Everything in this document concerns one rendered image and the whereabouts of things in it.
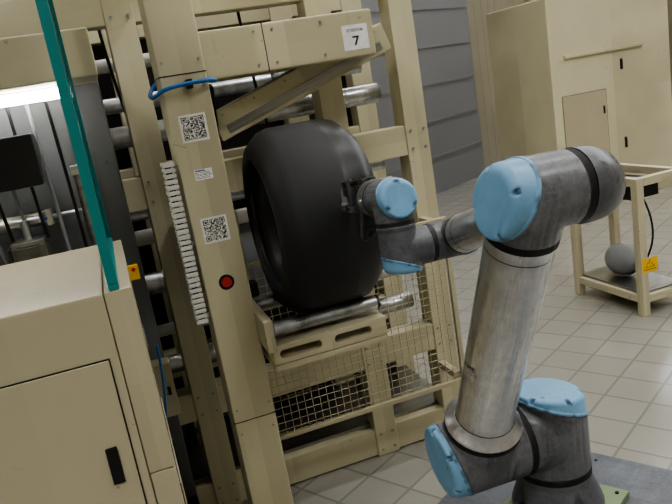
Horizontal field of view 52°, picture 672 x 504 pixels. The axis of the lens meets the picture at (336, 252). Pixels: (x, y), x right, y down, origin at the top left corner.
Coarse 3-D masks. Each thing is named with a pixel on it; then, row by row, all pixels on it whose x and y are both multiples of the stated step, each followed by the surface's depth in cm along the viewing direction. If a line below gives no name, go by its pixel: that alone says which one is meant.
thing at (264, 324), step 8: (256, 304) 211; (256, 312) 203; (264, 312) 203; (256, 320) 203; (264, 320) 195; (264, 328) 194; (272, 328) 194; (264, 336) 196; (272, 336) 195; (264, 344) 199; (272, 344) 195; (272, 352) 196
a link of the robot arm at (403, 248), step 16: (384, 224) 152; (400, 224) 152; (384, 240) 153; (400, 240) 152; (416, 240) 153; (432, 240) 154; (384, 256) 154; (400, 256) 152; (416, 256) 154; (432, 256) 155; (400, 272) 153
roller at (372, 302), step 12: (360, 300) 207; (372, 300) 208; (312, 312) 203; (324, 312) 204; (336, 312) 204; (348, 312) 205; (360, 312) 207; (276, 324) 200; (288, 324) 200; (300, 324) 201; (312, 324) 202; (276, 336) 200
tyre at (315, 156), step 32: (288, 128) 199; (320, 128) 198; (256, 160) 196; (288, 160) 187; (320, 160) 188; (352, 160) 190; (256, 192) 232; (288, 192) 184; (320, 192) 185; (256, 224) 229; (288, 224) 185; (320, 224) 184; (352, 224) 187; (288, 256) 188; (320, 256) 186; (352, 256) 190; (288, 288) 197; (320, 288) 193; (352, 288) 199
